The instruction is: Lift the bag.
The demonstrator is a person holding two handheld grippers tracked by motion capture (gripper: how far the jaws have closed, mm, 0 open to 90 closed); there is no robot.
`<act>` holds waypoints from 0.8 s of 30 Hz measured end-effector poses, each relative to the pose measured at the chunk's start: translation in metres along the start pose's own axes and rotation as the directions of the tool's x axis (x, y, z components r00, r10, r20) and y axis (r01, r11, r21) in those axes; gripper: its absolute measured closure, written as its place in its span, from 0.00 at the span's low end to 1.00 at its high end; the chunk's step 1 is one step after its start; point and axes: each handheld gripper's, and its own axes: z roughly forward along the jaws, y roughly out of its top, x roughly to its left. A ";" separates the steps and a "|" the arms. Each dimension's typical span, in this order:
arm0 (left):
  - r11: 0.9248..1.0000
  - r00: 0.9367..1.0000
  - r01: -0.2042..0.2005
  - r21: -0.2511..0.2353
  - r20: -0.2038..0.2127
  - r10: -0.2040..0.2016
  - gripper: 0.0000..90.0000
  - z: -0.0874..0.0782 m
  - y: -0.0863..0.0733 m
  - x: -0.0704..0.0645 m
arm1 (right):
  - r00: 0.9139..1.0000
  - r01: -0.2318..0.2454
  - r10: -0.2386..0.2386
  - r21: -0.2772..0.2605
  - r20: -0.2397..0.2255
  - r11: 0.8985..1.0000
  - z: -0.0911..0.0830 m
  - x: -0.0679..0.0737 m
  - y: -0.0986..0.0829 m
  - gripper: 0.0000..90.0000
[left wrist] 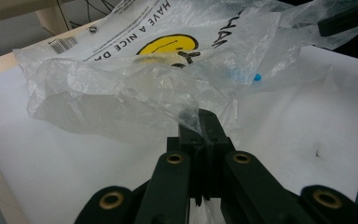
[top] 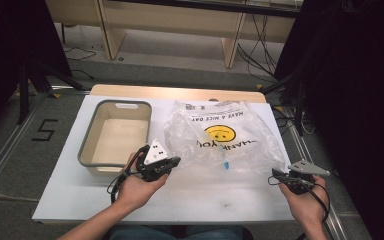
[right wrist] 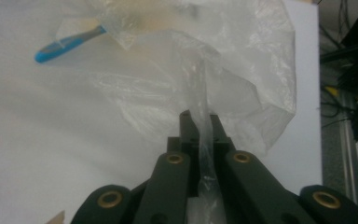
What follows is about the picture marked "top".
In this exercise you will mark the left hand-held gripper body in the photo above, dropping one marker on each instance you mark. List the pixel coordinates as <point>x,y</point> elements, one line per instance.
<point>155,153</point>

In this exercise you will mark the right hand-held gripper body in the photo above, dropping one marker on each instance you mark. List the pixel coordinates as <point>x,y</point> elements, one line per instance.
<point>305,170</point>

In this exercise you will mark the clear smiley plastic bag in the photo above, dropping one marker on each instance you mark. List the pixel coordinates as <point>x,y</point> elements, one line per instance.
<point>246,150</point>

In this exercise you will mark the black metal stand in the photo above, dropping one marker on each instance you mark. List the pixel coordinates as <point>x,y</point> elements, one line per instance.
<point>23,93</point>
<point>299,100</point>

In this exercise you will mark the person's right hand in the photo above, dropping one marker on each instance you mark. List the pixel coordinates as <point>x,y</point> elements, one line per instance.
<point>305,206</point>

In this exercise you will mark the person's legs in jeans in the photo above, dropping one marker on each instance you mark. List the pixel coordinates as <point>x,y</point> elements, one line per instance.
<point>176,232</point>

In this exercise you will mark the person's left hand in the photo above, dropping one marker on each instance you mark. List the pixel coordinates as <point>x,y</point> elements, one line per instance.
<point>136,190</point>

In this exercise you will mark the black curtain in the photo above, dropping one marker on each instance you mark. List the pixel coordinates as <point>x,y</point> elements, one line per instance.
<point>10,50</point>
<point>356,100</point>

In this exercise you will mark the beige bin with grey rim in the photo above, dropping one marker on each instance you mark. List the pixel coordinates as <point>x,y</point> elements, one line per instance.
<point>120,133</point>

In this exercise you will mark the blue and grey toothbrush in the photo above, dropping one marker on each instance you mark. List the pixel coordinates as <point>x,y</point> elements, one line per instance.
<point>226,165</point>

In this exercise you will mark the black tape floor mark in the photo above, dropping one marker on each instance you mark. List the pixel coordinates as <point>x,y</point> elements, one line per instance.
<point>45,130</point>

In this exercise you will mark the light wooden shelf unit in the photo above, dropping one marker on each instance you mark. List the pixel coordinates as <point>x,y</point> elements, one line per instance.
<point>166,20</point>

